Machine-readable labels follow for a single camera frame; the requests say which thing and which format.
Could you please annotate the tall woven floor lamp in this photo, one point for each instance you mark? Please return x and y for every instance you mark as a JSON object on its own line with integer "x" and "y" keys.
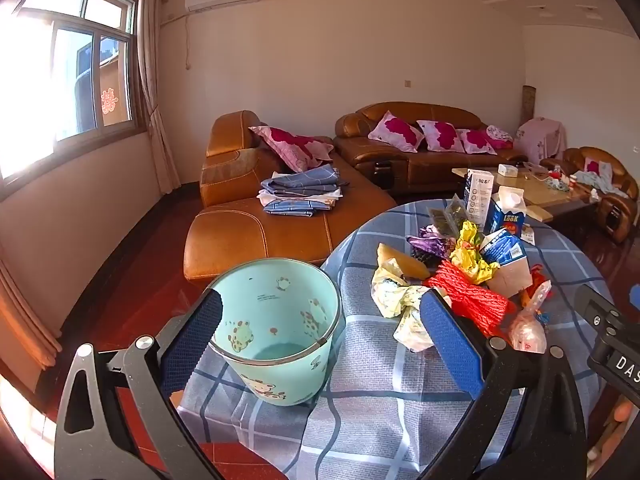
{"x": 529, "y": 105}

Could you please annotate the white yellow wrapper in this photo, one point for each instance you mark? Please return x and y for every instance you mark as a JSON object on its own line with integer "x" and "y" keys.
{"x": 400, "y": 295}

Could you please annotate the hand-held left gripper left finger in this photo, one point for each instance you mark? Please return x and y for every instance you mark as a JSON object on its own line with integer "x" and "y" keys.
{"x": 200, "y": 340}

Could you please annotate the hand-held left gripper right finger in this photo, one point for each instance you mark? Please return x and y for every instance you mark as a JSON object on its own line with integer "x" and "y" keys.
{"x": 450, "y": 345}

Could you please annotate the beige window curtain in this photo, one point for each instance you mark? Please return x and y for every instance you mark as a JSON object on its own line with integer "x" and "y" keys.
{"x": 155, "y": 110}

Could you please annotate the yellow sponge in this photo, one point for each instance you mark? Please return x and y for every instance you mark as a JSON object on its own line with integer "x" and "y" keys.
{"x": 400, "y": 260}

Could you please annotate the folded blue plaid sheet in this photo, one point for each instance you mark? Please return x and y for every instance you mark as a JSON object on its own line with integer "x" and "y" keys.
{"x": 305, "y": 180}

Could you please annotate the red foam net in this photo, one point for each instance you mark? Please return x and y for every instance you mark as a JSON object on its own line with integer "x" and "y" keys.
{"x": 470, "y": 295}

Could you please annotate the orange pleated curtain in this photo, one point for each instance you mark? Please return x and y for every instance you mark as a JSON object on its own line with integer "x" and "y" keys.
{"x": 27, "y": 320}

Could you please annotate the folded blue striped white sheet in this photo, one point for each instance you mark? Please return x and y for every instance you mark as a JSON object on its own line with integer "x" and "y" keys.
{"x": 295, "y": 206}

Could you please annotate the red paper window decal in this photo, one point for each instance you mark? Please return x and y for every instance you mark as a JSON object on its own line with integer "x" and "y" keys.
{"x": 109, "y": 102}

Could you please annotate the purple foil wrapper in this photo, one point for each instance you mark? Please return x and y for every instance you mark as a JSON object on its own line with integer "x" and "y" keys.
{"x": 430, "y": 245}

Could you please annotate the orange leather armchair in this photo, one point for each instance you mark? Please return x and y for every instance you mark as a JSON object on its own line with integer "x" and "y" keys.
{"x": 615, "y": 205}

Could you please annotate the pink cloth cover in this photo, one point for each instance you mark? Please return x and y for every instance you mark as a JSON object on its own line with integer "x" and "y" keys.
{"x": 542, "y": 137}

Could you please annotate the wooden coffee table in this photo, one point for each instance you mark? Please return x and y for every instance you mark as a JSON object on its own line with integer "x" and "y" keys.
{"x": 545, "y": 192}

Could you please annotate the torn blue white milk carton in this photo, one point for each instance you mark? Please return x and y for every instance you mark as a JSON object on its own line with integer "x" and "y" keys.
{"x": 505, "y": 255}

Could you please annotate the open blue drink carton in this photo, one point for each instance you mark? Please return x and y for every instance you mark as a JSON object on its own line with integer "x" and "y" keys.
{"x": 505, "y": 217}

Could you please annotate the grey blue cloth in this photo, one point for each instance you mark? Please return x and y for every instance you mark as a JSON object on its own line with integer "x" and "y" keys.
{"x": 595, "y": 177}

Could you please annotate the red snack packet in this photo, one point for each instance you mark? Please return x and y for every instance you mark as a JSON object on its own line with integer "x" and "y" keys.
{"x": 537, "y": 276}

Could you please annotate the sliding glass window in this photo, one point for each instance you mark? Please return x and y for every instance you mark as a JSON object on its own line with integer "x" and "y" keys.
{"x": 70, "y": 75}

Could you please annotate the orange leather chaise sofa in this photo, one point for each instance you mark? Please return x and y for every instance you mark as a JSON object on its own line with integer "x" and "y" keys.
{"x": 260, "y": 230}

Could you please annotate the clear bag with dark print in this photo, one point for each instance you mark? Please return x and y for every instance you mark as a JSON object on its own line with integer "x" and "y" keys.
{"x": 447, "y": 215}

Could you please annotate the blue plaid tablecloth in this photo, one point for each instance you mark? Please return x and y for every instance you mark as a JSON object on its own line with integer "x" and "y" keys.
{"x": 380, "y": 360}

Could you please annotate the tall white blue box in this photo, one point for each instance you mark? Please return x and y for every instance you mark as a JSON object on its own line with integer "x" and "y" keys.
{"x": 477, "y": 195}

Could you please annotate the yellow plastic bag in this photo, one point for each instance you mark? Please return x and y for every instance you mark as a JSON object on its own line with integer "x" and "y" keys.
{"x": 470, "y": 260}

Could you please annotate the person's right hand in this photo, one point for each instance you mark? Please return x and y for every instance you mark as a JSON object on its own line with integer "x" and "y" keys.
{"x": 622, "y": 411}

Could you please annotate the clear plastic bag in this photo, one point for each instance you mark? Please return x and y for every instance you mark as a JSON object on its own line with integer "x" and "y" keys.
{"x": 527, "y": 330}

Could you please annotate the white tissue box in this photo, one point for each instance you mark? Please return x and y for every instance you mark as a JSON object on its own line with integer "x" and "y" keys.
{"x": 508, "y": 170}

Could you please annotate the small pink floral pillow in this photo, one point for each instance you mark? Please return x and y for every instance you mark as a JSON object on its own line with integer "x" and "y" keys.
{"x": 500, "y": 135}

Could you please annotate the orange leather long sofa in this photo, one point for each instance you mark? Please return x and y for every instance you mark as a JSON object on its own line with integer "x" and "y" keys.
{"x": 430, "y": 165}

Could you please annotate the black mesh scourer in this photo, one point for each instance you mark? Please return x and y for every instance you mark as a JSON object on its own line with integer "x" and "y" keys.
{"x": 426, "y": 258}

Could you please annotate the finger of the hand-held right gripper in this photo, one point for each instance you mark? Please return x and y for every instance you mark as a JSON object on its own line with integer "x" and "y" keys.
{"x": 595, "y": 305}

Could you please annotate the teal cartoon print bin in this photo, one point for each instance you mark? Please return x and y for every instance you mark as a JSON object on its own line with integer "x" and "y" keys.
{"x": 280, "y": 310}

